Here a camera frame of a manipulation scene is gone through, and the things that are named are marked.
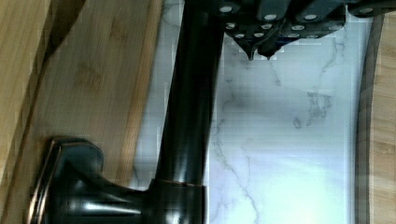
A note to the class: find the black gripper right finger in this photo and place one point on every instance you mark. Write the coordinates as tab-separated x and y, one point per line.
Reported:
295	19

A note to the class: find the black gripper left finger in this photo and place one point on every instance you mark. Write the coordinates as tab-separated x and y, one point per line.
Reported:
255	25

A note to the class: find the black metal drawer handle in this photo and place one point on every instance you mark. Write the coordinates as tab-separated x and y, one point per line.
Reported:
70	188

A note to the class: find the light wooden drawer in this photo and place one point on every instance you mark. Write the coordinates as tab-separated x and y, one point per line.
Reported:
30	32

